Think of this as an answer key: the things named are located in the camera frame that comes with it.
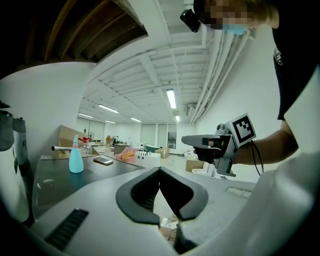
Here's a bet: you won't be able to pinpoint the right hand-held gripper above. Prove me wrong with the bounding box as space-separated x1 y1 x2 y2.
181 112 257 178

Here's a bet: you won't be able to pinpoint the black smartphone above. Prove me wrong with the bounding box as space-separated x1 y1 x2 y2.
92 156 114 167

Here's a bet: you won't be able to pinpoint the wooden pallet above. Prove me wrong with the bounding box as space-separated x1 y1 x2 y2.
159 219 180 242

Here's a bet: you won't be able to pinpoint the clear plastic bottle red cap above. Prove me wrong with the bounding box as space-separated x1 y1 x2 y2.
78 136 94 154

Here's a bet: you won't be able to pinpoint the black head camera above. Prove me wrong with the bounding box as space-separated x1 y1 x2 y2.
179 8 202 34

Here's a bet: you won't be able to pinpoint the black cabinet appliance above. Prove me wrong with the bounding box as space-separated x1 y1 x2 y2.
32 154 146 221

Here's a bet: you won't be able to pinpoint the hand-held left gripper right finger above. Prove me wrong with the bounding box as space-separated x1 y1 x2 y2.
159 166 258 255

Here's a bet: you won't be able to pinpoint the person's right forearm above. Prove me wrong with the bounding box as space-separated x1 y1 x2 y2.
232 119 300 166

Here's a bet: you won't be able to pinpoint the large open cardboard box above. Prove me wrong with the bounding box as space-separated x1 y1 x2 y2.
52 124 101 160

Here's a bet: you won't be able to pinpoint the person's black shirt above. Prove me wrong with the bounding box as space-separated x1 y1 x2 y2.
271 0 320 121

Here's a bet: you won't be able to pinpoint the dark green bathtub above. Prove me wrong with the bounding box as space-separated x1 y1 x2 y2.
144 143 160 154

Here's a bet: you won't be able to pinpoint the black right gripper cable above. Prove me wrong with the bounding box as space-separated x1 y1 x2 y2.
249 139 265 176

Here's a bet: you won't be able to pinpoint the ceiling air conditioner unit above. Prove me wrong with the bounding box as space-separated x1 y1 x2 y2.
184 103 199 117

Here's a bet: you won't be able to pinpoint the blue face mask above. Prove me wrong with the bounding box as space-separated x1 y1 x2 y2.
222 23 249 36

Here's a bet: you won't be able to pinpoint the blue spray bottle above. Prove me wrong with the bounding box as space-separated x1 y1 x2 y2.
68 134 85 174

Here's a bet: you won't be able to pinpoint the white ceiling pipes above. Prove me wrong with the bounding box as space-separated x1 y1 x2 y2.
189 27 251 125

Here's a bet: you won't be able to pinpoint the white and black robot machine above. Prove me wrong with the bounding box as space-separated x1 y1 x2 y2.
0 99 34 224

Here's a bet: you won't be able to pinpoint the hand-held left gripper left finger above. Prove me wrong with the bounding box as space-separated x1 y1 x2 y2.
32 166 180 256

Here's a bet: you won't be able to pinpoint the person's head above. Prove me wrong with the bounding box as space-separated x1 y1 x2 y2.
193 0 280 31

